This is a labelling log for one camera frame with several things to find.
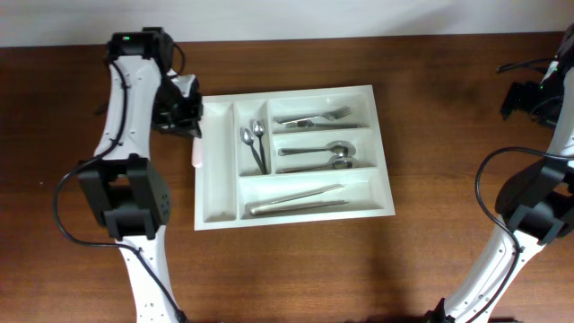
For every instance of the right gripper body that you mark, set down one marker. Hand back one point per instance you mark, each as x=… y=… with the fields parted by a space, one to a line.
x=514 y=100

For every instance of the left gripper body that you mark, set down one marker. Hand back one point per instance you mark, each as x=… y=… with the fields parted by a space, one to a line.
x=178 y=119

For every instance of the white plastic knife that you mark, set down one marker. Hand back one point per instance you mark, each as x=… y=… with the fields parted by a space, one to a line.
x=197 y=149

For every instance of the small metal teaspoon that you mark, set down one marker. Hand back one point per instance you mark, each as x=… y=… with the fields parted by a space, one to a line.
x=259 y=131
x=248 y=138

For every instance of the long metal fork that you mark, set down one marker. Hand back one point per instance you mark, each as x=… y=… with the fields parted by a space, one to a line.
x=310 y=124

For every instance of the metal serving tongs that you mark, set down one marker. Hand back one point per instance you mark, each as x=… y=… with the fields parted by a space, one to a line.
x=293 y=202

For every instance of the short metal fork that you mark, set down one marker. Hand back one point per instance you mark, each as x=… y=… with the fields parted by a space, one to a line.
x=331 y=115

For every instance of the metal tablespoon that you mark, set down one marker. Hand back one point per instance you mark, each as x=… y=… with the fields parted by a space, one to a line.
x=337 y=148
x=335 y=163

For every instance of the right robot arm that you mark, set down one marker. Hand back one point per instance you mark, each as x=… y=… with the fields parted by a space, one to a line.
x=535 y=206

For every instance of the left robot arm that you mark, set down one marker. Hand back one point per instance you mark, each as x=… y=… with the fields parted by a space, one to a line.
x=126 y=194

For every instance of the white plastic cutlery tray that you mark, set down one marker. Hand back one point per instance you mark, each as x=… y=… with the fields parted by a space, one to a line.
x=290 y=157

